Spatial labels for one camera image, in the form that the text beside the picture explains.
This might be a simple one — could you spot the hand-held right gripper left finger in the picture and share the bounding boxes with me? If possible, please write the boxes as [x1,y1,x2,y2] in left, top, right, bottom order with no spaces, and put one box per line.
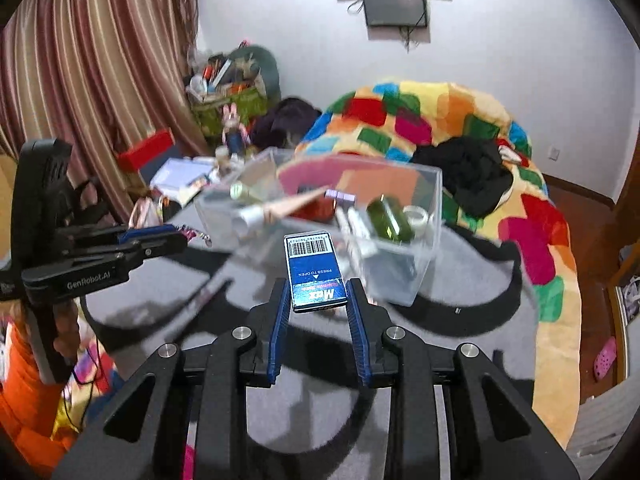
[50,277,292,480]

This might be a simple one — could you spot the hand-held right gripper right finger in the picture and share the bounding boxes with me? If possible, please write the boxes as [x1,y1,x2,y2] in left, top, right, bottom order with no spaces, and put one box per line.
[346,277,581,480]

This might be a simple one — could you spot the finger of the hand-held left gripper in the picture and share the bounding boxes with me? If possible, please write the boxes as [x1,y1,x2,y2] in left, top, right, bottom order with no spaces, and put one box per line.
[55,225,183,248]
[75,237,188,266]

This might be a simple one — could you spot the braided rope bracelet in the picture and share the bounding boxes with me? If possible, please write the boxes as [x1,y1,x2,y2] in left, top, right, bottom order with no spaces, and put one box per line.
[176,225,212,247]

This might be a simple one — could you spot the blue small box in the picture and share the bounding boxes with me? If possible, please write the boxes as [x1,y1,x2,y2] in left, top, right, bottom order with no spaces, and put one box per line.
[284,232,348,314]

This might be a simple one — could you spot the clear plastic bin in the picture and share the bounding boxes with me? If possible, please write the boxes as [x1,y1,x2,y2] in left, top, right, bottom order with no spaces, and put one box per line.
[194,147,445,307]

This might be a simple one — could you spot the white marker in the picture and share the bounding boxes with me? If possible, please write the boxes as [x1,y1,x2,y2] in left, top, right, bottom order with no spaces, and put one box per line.
[350,230,379,257]

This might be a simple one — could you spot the white pen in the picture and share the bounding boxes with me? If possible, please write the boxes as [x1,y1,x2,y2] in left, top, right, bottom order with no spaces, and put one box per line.
[335,207,362,242]

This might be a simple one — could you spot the green glass bottle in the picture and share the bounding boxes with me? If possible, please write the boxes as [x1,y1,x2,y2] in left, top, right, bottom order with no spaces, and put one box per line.
[366,196,415,242]

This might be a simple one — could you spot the beige tube white cap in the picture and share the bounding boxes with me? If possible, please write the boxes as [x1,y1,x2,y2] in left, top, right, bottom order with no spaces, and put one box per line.
[235,187,327,231]

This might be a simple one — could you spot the red paper packet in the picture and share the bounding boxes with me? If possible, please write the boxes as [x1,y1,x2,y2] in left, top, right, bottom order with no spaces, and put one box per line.
[299,199,337,221]

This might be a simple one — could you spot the person's left hand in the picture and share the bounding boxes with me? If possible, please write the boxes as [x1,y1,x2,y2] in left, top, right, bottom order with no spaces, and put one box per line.
[54,306,84,370]

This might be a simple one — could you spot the pink bag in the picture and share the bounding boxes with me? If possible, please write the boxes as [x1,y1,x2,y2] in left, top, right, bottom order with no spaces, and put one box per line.
[129,195,167,229]

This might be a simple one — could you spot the blue notebook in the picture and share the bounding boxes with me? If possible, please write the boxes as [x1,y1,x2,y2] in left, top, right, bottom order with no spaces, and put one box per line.
[150,158,217,192]

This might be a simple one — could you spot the red box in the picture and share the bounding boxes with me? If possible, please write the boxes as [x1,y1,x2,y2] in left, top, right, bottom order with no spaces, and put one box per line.
[117,130,175,173]

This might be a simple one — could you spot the grey black patterned blanket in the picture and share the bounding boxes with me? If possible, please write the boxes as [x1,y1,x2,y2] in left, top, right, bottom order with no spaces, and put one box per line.
[80,210,542,480]

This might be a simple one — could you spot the striped curtain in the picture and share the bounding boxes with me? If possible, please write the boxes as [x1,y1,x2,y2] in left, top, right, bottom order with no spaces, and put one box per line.
[0,0,212,221]

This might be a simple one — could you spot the rabbit figurine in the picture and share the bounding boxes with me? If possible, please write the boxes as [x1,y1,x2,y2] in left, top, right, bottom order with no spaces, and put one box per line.
[221,104,250,157]

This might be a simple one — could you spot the green storage bin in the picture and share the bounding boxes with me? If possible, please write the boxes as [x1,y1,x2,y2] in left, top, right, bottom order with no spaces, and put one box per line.
[187,85,268,142]

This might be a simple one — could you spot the dark clothes pile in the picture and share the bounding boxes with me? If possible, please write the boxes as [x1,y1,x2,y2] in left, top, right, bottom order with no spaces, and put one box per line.
[250,97,323,152]

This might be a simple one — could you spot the black garment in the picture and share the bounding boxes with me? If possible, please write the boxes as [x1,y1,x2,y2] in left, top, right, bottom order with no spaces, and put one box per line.
[411,136,514,221]

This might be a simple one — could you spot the grey neck pillow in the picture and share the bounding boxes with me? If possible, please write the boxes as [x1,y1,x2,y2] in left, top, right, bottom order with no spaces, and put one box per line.
[227,45,282,107]

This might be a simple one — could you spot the colourful patchwork blanket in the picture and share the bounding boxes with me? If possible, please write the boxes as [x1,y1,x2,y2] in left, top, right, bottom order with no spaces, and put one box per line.
[295,79,582,450]

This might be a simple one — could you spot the pink shoe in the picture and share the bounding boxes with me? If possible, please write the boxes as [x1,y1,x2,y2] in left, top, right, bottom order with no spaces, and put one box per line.
[593,337,618,382]

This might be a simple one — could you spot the wooden wardrobe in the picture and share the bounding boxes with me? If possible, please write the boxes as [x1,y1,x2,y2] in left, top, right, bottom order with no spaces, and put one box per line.
[607,245,640,361]

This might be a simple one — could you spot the white sandals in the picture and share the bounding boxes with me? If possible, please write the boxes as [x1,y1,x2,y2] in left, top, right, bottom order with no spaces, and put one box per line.
[622,275,640,322]

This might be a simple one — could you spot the small black monitor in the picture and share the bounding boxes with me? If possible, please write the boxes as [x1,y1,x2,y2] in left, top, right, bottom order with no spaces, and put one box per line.
[362,0,429,29]

